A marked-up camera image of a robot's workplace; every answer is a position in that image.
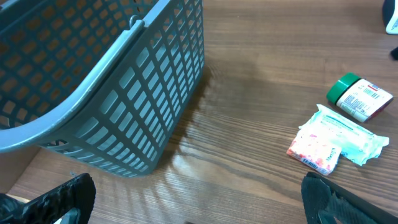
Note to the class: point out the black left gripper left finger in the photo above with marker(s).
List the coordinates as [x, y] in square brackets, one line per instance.
[72, 202]

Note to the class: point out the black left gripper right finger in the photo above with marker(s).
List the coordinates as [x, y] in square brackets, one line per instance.
[327, 203]

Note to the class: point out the red white small box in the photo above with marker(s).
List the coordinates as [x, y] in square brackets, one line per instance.
[315, 151]

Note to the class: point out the teal tissue pack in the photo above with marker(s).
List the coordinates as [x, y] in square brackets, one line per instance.
[357, 143]

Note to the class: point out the green lid jar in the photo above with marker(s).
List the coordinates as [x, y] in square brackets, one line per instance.
[358, 97]

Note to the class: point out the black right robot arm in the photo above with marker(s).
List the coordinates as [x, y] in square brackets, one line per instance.
[394, 54]

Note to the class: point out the white barcode scanner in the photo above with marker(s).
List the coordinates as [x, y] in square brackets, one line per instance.
[389, 16]

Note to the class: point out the grey plastic shopping basket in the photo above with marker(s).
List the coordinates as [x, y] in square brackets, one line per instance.
[100, 81]

